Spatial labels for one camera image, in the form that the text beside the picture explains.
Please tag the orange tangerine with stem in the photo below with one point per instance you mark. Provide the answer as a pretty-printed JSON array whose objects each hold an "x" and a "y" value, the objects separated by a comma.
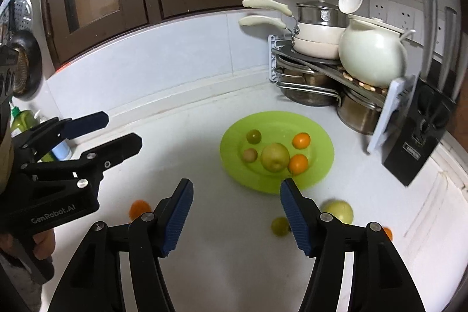
[{"x": 301, "y": 140}]

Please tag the steel pot with lid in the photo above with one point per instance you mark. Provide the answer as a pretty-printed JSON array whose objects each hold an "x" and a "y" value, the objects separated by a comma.
[{"x": 321, "y": 14}]

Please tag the wooden bead trivet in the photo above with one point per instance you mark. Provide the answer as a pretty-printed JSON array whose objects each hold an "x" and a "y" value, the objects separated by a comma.
[{"x": 362, "y": 84}]

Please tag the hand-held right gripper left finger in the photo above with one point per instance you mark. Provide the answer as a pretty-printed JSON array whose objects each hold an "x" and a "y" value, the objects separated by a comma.
[{"x": 177, "y": 217}]

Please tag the black kitchen scissors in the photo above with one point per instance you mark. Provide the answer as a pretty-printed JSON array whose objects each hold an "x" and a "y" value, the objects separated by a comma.
[{"x": 431, "y": 114}]

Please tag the person's left hand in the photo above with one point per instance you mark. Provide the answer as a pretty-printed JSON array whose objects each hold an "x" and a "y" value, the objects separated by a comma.
[{"x": 44, "y": 244}]

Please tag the small green tangerine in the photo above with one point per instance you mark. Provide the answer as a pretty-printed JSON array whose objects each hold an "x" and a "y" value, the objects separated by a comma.
[
  {"x": 279, "y": 226},
  {"x": 253, "y": 136}
]

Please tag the small brown kiwi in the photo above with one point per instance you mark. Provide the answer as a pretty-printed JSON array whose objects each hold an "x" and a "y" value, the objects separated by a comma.
[{"x": 250, "y": 155}]

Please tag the cream saucepan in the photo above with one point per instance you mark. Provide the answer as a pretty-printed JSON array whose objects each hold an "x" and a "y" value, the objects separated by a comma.
[
  {"x": 318, "y": 36},
  {"x": 314, "y": 50}
]

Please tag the green dish soap bottle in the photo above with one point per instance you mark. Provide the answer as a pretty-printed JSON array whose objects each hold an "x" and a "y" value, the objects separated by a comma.
[{"x": 22, "y": 122}]

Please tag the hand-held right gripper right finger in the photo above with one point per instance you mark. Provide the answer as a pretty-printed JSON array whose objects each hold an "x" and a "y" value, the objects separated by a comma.
[{"x": 298, "y": 217}]

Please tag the black knife block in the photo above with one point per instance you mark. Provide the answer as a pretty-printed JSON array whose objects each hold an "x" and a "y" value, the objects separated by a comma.
[{"x": 413, "y": 155}]

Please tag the green plate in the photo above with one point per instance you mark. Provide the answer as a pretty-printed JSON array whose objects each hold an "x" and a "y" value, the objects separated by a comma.
[{"x": 234, "y": 155}]

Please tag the grey two-tier pot rack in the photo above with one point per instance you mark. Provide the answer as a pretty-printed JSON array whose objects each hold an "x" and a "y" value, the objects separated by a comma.
[{"x": 387, "y": 114}]

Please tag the hanging frying pans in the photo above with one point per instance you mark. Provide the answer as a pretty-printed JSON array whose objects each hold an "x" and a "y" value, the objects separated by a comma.
[{"x": 27, "y": 67}]

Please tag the white blue pump bottle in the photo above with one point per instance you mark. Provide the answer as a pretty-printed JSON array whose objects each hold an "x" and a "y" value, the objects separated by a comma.
[{"x": 62, "y": 151}]

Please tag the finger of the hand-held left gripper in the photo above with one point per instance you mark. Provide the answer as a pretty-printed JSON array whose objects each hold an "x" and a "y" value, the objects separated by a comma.
[
  {"x": 87, "y": 122},
  {"x": 120, "y": 147}
]

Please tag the white ceramic pot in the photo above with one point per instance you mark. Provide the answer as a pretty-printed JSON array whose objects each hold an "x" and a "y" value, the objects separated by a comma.
[{"x": 369, "y": 56}]

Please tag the white wall socket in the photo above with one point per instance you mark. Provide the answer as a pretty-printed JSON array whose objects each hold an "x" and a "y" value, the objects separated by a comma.
[
  {"x": 440, "y": 30},
  {"x": 378, "y": 10},
  {"x": 400, "y": 16}
]

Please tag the tall steel pot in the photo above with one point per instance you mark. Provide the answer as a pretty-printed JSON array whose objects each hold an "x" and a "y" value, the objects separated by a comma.
[{"x": 358, "y": 114}]

